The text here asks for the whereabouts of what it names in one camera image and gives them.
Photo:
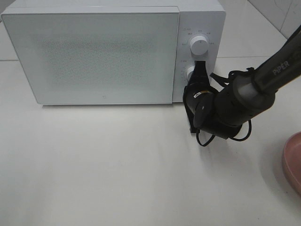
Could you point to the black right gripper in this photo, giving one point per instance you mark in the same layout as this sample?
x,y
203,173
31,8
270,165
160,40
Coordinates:
x,y
198,98

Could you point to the pink round plate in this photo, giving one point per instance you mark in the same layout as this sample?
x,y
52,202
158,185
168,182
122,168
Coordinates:
x,y
291,162

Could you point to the white microwave door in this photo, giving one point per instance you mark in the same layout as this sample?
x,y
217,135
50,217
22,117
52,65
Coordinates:
x,y
96,58

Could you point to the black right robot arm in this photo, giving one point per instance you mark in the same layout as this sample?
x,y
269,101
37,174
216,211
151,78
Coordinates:
x,y
245,94

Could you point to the lower white timer knob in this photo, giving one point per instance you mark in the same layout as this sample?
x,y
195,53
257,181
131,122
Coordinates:
x,y
189,72

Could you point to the upper white power knob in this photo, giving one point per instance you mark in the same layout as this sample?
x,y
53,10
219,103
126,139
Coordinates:
x,y
199,45

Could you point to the white microwave oven body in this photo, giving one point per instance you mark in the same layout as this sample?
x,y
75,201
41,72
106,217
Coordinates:
x,y
195,17

